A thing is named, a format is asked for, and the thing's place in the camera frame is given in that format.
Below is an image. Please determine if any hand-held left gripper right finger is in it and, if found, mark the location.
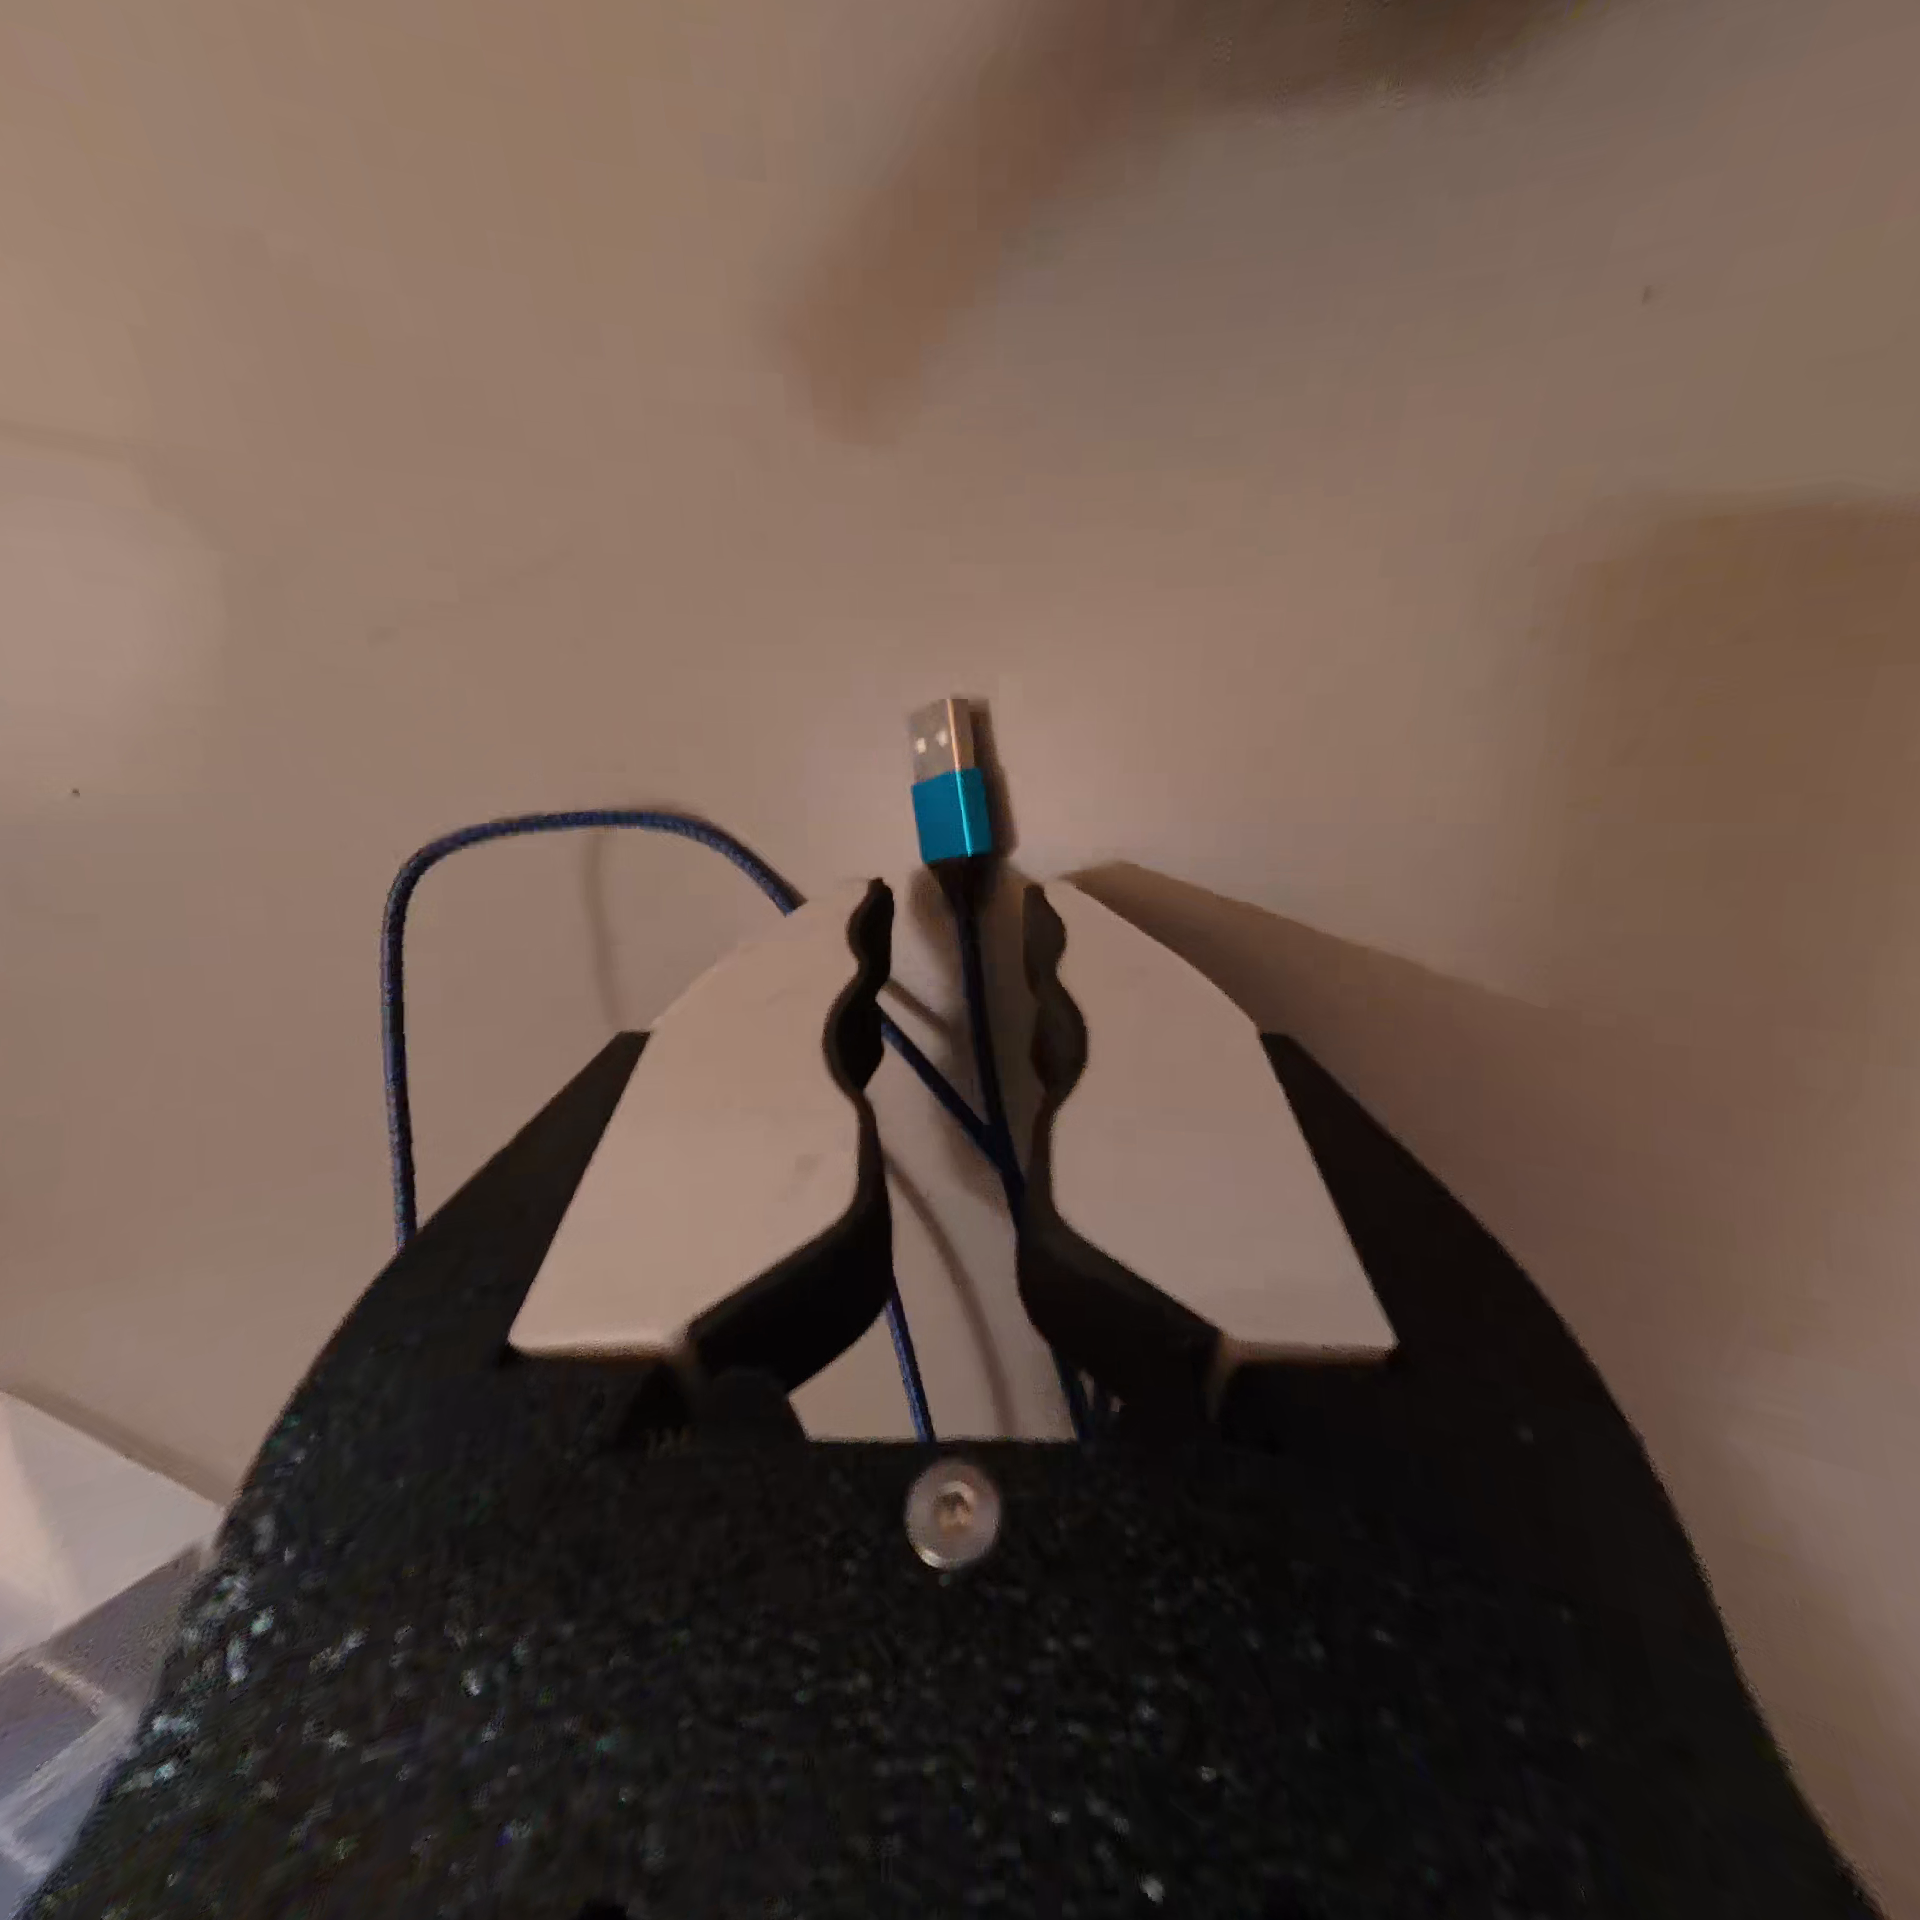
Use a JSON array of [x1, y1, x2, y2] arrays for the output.
[[1018, 877, 1401, 1403]]

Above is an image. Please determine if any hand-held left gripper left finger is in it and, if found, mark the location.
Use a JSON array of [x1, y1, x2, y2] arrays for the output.
[[508, 877, 898, 1397]]

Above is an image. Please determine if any blue black cable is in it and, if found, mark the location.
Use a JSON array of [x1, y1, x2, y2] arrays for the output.
[[382, 696, 1105, 1444]]

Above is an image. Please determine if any clear plastic bin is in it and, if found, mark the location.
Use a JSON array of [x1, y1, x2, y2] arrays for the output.
[[0, 1388, 226, 1893]]

